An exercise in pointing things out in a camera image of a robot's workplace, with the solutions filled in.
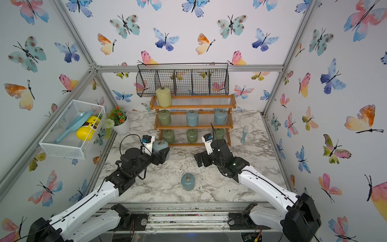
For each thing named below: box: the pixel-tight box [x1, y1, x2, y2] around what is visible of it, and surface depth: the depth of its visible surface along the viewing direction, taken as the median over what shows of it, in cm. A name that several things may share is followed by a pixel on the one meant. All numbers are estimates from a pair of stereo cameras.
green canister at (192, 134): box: [186, 128, 199, 144], surface depth 101 cm
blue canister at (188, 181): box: [180, 173, 196, 192], surface depth 82 cm
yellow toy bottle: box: [75, 115, 101, 142], surface depth 71 cm
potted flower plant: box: [103, 105, 130, 135], surface depth 103 cm
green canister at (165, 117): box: [157, 108, 172, 127], surface depth 92 cm
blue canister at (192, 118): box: [185, 109, 200, 128], surface depth 92 cm
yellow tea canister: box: [155, 86, 172, 108], surface depth 83 cm
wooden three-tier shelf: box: [149, 94, 237, 146], surface depth 95 cm
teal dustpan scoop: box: [54, 109, 94, 144], surface depth 70 cm
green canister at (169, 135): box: [162, 129, 175, 145], surface depth 100 cm
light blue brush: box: [240, 125, 249, 144], surface depth 112 cm
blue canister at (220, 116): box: [214, 107, 228, 126], surface depth 92 cm
